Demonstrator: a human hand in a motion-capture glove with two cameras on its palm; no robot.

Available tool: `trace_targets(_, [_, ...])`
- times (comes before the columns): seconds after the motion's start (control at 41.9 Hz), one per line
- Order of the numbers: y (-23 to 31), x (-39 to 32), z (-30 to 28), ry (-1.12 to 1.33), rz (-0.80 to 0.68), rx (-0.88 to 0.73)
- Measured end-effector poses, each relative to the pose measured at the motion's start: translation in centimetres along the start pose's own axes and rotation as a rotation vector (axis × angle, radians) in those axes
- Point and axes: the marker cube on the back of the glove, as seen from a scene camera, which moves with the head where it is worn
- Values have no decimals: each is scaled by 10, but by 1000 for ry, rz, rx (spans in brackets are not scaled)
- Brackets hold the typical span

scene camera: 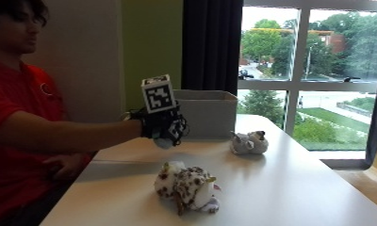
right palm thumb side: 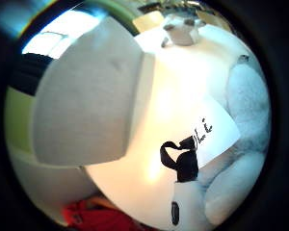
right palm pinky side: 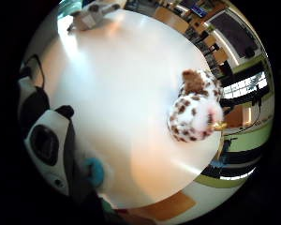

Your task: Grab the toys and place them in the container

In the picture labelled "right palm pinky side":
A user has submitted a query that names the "white brown-spotted plush toy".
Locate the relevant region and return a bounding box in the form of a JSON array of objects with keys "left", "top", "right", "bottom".
[{"left": 167, "top": 68, "right": 229, "bottom": 143}]

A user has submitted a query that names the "black and white panda plush toy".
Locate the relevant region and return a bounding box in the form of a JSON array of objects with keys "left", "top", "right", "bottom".
[{"left": 17, "top": 76, "right": 77, "bottom": 197}]

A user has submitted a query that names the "black chair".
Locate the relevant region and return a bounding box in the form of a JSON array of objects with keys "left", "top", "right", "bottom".
[{"left": 218, "top": 60, "right": 234, "bottom": 77}]

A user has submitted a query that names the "wooden desk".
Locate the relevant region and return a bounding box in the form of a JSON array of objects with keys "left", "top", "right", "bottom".
[{"left": 154, "top": 6, "right": 190, "bottom": 34}]

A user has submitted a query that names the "bright window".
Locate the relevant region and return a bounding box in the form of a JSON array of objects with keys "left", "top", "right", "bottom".
[{"left": 222, "top": 71, "right": 269, "bottom": 99}]

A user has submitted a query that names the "grey and white plush toy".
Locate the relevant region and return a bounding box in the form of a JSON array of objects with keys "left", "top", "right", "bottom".
[{"left": 67, "top": 1, "right": 122, "bottom": 33}]

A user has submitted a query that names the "blue sign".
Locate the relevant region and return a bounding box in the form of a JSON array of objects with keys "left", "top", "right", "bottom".
[{"left": 190, "top": 5, "right": 208, "bottom": 19}]

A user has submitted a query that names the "black cable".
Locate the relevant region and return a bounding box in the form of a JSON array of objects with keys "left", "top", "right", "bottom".
[{"left": 21, "top": 53, "right": 47, "bottom": 89}]

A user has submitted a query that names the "dark wall screen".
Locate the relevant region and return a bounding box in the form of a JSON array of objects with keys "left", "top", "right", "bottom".
[{"left": 208, "top": 10, "right": 260, "bottom": 59}]

